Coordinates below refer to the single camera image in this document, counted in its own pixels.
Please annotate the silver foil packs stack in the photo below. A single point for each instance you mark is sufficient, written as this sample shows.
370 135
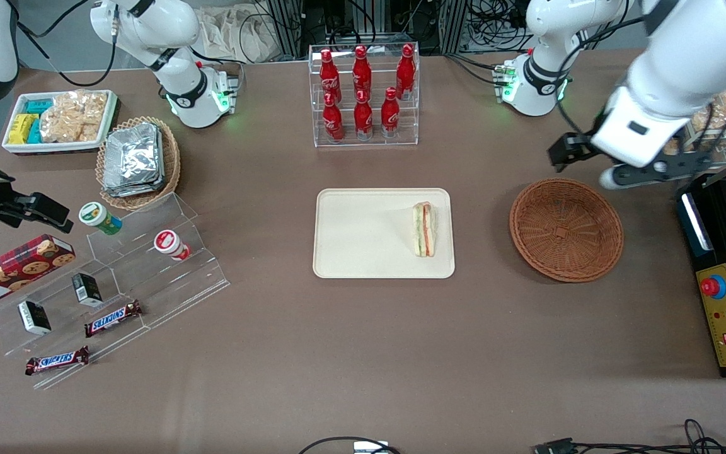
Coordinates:
133 161

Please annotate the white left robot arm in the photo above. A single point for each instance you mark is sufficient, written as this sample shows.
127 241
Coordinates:
684 69

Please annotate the crumpled white plastic bags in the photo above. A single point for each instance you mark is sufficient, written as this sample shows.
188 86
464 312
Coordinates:
237 31

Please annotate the aluminium frame profile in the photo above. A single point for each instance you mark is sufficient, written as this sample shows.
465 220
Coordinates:
452 25
284 28

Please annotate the brown snickers bar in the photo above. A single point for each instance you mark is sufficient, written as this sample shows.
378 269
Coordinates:
57 360
113 318

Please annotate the yellow snack pack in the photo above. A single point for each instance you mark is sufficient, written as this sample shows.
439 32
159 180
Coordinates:
19 128

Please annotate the bag of fried snacks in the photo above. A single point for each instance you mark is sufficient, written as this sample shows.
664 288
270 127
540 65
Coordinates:
719 113

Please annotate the white rectangular snack tray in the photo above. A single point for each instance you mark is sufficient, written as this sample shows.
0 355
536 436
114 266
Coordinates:
54 147

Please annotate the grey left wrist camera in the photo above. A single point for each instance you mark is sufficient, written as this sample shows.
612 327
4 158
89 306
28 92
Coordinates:
612 178

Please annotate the tan oval wicker basket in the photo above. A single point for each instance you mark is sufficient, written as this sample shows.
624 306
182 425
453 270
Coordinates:
171 164

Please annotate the clear acrylic bottle rack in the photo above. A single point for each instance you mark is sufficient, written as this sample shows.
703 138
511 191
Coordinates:
413 135

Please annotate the black machine housing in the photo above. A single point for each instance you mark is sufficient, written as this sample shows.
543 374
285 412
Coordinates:
725 227

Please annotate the clear bag of crackers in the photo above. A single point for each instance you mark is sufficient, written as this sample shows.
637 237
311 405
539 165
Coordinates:
73 116

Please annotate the clear acrylic stepped stand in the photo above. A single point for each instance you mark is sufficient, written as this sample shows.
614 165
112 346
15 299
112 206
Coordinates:
167 290

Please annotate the brown round wicker basket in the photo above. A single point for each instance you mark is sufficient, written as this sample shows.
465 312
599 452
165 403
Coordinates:
564 230

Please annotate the teal snack pack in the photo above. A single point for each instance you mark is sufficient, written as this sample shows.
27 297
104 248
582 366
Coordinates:
38 105
34 132

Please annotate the small black box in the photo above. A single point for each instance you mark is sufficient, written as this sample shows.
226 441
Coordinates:
87 289
34 317

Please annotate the red lidded cup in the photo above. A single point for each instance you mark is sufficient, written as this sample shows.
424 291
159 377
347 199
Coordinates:
171 244

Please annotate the green lidded cup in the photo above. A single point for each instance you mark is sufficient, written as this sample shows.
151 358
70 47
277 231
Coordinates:
98 217

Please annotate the red cola bottle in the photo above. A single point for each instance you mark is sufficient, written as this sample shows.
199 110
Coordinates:
363 116
327 72
406 70
333 120
390 113
362 70

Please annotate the triangle sandwich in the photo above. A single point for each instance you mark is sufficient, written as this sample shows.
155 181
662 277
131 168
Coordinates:
425 230

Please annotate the beige plastic tray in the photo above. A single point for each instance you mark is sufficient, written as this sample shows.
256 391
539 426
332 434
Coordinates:
363 233

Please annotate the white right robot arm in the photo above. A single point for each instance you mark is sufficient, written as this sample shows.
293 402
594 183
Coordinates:
149 25

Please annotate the red tartan cookie box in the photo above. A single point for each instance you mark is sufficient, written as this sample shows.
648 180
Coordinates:
16 271

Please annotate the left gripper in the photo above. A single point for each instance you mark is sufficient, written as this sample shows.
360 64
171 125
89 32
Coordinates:
580 147

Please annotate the red emergency stop button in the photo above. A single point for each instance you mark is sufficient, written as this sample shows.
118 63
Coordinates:
713 287

